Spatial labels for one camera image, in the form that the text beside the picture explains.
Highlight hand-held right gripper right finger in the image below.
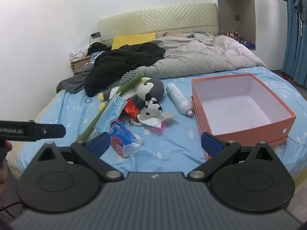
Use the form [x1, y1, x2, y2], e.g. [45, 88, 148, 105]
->
[187, 132, 276, 181]

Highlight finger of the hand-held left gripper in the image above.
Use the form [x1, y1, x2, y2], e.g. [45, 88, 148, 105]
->
[33, 124, 67, 140]

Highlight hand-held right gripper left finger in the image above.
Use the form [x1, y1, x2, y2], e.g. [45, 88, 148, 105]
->
[36, 132, 124, 182]

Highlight blue cartoon snack packet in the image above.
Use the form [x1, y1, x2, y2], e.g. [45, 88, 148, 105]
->
[109, 121, 143, 158]

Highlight blue face mask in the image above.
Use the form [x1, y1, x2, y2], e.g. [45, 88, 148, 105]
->
[95, 93, 129, 135]

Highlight pink cardboard box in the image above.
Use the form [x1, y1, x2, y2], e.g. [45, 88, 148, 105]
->
[191, 73, 297, 147]

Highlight red foil packet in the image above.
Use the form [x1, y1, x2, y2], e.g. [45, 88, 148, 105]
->
[123, 98, 141, 115]

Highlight pink feather toy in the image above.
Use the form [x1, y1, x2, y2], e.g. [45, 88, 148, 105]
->
[150, 122, 167, 135]

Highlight translucent plastic bag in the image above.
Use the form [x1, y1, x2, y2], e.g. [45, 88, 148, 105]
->
[137, 111, 175, 127]

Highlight panda plush toy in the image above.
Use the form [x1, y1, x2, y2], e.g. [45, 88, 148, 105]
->
[137, 93, 163, 121]

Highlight person's left hand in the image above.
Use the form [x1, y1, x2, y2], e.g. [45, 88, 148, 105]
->
[0, 140, 13, 152]

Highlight dark grey blanket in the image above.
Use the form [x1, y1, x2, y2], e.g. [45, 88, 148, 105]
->
[56, 62, 96, 94]

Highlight white spray can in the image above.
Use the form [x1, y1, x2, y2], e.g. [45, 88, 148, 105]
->
[166, 83, 194, 116]

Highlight brown cardboard box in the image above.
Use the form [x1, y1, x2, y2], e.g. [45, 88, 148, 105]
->
[70, 55, 95, 75]

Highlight grey penguin plush toy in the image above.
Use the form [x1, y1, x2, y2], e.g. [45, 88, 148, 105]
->
[98, 77, 166, 112]

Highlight black jacket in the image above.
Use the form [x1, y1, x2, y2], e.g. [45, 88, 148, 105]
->
[84, 42, 166, 97]

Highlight white crumpled cloth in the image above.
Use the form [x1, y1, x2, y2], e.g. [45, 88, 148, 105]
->
[69, 45, 90, 61]

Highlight grey duvet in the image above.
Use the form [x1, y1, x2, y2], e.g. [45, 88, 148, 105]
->
[134, 35, 266, 79]

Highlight black cloth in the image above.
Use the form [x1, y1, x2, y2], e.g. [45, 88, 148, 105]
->
[87, 42, 112, 53]

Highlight yellow pillow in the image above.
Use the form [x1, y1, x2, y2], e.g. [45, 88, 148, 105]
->
[111, 32, 157, 51]

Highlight row of small bottles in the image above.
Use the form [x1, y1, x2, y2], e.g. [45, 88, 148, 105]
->
[224, 30, 243, 41]

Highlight blue curtain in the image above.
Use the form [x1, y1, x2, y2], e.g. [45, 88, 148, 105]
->
[282, 0, 307, 88]

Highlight beige quilted headboard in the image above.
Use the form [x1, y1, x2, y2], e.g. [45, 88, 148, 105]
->
[98, 3, 220, 46]

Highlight hanging blue-grey clothes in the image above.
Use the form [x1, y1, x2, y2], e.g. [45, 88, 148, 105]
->
[284, 0, 307, 24]

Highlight green long-handled back brush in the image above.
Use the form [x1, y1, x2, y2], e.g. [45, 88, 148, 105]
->
[76, 70, 142, 142]

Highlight black cable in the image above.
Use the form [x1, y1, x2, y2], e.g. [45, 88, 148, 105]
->
[0, 201, 22, 219]

